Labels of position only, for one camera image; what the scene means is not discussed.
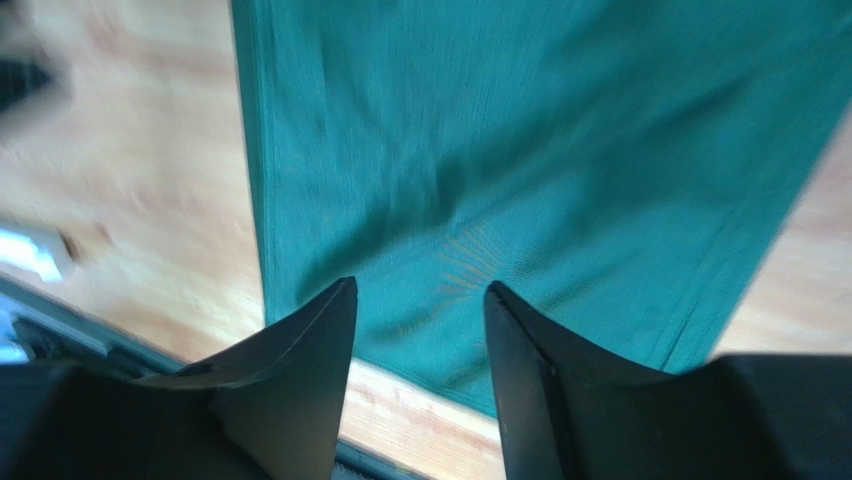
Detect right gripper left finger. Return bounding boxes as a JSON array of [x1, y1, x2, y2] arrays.
[[0, 276, 359, 480]]

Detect aluminium frame rail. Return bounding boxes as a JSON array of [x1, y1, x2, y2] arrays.
[[0, 272, 427, 480]]

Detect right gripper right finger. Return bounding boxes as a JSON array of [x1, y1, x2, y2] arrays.
[[484, 282, 851, 479]]

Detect dark green cloth napkin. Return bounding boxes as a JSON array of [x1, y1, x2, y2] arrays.
[[232, 1, 851, 415]]

